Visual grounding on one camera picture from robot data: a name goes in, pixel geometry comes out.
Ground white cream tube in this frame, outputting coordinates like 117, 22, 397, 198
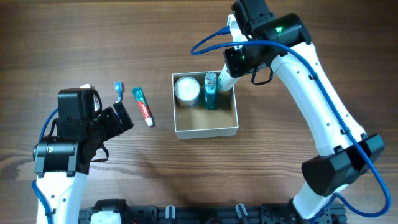
217, 65, 239, 91

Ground green red toothpaste tube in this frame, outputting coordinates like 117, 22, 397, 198
131, 87, 154, 127

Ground blue toothbrush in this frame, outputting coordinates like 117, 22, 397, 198
114, 81, 123, 103

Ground blue mouthwash bottle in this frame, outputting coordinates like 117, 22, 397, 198
204, 72, 217, 110

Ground cotton swab jar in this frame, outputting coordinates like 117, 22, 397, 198
174, 77, 201, 108

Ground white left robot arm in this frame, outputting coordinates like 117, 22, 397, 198
32, 88, 134, 223

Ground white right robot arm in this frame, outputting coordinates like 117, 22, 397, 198
224, 1, 384, 222

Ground white cardboard box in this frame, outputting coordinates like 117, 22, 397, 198
171, 70, 239, 140

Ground white wrist camera, right arm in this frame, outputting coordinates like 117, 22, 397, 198
227, 14, 248, 42

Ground white wrist camera, arm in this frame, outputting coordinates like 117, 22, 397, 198
227, 14, 248, 42
79, 83, 101, 113

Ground white wrist camera, left arm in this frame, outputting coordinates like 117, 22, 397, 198
79, 83, 101, 113

